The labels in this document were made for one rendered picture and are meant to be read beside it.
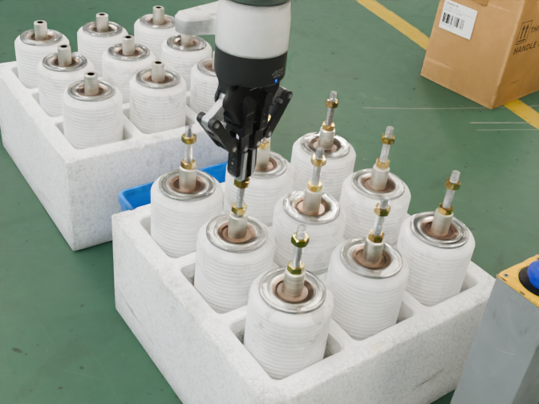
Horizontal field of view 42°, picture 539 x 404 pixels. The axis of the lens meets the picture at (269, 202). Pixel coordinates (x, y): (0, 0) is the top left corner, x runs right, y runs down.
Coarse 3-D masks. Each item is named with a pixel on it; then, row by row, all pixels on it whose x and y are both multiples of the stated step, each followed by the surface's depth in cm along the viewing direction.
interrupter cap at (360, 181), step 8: (368, 168) 100; (352, 176) 98; (360, 176) 98; (368, 176) 99; (392, 176) 99; (352, 184) 96; (360, 184) 97; (368, 184) 97; (392, 184) 98; (400, 184) 98; (360, 192) 95; (368, 192) 95; (376, 192) 95; (384, 192) 96; (392, 192) 96; (400, 192) 96
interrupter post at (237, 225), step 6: (234, 216) 83; (240, 216) 83; (246, 216) 83; (234, 222) 83; (240, 222) 83; (246, 222) 84; (228, 228) 85; (234, 228) 84; (240, 228) 84; (228, 234) 85; (234, 234) 84; (240, 234) 84
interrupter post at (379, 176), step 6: (378, 168) 95; (372, 174) 96; (378, 174) 95; (384, 174) 95; (372, 180) 96; (378, 180) 96; (384, 180) 96; (372, 186) 97; (378, 186) 96; (384, 186) 97
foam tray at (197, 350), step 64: (128, 256) 96; (192, 256) 92; (128, 320) 104; (192, 320) 83; (448, 320) 87; (192, 384) 89; (256, 384) 75; (320, 384) 77; (384, 384) 86; (448, 384) 98
